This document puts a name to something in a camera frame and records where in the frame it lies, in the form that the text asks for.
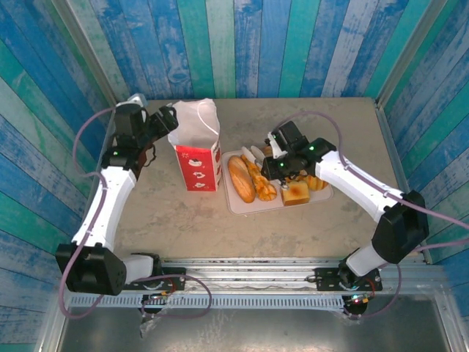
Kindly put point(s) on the tan baguette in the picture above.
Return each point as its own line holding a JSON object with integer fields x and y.
{"x": 242, "y": 179}

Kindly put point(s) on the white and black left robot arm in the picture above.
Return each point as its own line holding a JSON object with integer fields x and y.
{"x": 106, "y": 205}

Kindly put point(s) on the aluminium frame beam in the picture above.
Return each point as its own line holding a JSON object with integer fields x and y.
{"x": 249, "y": 271}

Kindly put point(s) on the flaky brown croissant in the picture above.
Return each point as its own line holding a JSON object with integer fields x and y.
{"x": 268, "y": 151}

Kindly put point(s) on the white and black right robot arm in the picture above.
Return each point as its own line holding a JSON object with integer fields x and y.
{"x": 351, "y": 183}

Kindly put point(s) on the beige plastic tray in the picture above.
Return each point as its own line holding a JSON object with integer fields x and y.
{"x": 236, "y": 206}

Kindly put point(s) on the crumpled clear plastic scrap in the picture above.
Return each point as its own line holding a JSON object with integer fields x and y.
{"x": 146, "y": 326}

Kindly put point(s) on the small circuit board with LEDs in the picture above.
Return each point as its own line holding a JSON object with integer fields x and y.
{"x": 157, "y": 296}
{"x": 357, "y": 300}

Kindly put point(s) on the steel sheet panel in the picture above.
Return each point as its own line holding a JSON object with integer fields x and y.
{"x": 256, "y": 330}

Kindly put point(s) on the metal tongs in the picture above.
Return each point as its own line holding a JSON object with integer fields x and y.
{"x": 249, "y": 155}

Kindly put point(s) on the square toast slice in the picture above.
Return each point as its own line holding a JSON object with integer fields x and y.
{"x": 295, "y": 194}

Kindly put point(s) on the aluminium corner post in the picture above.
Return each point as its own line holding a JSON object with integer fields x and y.
{"x": 409, "y": 47}
{"x": 85, "y": 47}

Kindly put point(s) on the red and white paper bag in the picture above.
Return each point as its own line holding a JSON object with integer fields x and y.
{"x": 198, "y": 168}

